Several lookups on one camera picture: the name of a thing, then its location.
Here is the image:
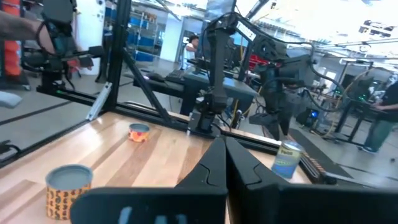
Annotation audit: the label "orange bean and pepper can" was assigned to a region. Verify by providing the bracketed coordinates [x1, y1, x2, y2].
[45, 164, 93, 221]

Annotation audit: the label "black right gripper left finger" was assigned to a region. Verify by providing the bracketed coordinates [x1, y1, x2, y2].
[70, 137, 228, 224]

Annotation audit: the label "dark background desk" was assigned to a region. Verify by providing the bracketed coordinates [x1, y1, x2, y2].
[133, 70, 259, 116]

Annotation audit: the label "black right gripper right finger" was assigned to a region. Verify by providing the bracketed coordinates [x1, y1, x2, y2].
[226, 137, 398, 224]

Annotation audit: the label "black keyboard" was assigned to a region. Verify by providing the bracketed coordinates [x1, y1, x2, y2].
[166, 70, 187, 83]

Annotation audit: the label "shelving with blue bins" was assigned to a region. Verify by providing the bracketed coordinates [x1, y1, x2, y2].
[127, 12, 162, 63]

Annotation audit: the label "green blue peas can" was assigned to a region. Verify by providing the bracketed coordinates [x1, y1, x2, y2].
[271, 139, 305, 180]

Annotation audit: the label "silver metal bracket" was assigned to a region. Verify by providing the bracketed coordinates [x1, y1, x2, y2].
[86, 82, 112, 121]

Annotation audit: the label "person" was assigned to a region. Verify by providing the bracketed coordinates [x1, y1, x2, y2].
[182, 34, 200, 71]
[357, 80, 398, 153]

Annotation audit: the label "short pink yellow patterned can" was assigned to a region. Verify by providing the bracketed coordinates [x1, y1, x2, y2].
[127, 123, 150, 143]

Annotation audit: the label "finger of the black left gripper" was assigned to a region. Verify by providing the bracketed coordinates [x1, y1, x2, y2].
[249, 112, 280, 141]
[279, 108, 293, 138]

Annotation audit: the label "person's forearm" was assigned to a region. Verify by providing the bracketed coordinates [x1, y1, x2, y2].
[0, 11, 57, 54]

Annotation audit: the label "black aluminium table frame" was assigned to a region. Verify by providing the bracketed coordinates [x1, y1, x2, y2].
[0, 0, 398, 190]

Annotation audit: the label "orange stacked bins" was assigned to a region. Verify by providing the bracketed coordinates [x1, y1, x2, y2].
[0, 0, 22, 77]

